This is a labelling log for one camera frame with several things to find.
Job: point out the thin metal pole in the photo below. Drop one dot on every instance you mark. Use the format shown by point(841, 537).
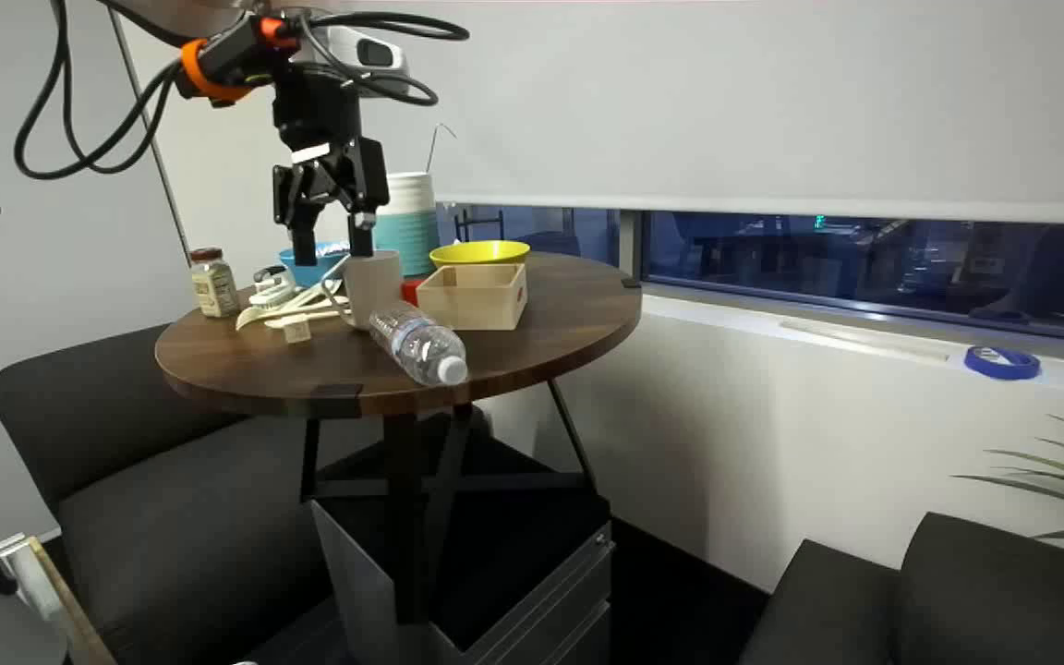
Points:
point(144, 116)

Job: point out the white plastic fork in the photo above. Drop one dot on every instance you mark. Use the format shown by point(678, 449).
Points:
point(310, 295)

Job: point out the small red block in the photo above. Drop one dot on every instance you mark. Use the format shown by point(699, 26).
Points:
point(410, 292)

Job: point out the grey metal bin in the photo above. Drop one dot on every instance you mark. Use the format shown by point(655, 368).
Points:
point(532, 594)

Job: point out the blue tape roll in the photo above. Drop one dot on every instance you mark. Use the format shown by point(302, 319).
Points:
point(1003, 363)

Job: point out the white plastic spoon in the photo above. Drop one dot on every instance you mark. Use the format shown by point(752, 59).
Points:
point(266, 316)

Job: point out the light wooden board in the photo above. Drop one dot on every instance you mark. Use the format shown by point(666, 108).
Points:
point(64, 605)

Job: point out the dark window pane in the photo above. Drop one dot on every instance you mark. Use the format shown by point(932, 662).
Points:
point(866, 271)

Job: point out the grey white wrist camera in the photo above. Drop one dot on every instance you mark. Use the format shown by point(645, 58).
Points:
point(368, 52)

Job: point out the white and teal vase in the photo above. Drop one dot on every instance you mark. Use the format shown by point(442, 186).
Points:
point(407, 228)

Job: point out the orange white box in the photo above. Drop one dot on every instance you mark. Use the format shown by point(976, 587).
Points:
point(297, 332)

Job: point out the blue bowl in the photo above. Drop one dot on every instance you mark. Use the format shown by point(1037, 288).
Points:
point(310, 263)

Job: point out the black metal table base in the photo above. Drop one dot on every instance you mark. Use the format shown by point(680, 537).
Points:
point(407, 493)

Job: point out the glass spice jar brown lid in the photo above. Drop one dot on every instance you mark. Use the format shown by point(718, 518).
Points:
point(213, 287)

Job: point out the white roller blind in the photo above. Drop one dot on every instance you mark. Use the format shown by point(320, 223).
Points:
point(739, 96)

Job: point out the clear plastic water bottle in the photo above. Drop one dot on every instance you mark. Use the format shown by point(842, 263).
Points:
point(417, 346)

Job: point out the yellow bowl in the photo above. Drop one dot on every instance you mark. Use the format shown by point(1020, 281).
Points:
point(476, 256)

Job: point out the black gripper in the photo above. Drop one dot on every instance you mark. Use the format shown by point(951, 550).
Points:
point(315, 108)

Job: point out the white rectangular tray with beads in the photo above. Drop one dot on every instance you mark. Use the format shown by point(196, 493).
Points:
point(474, 304)

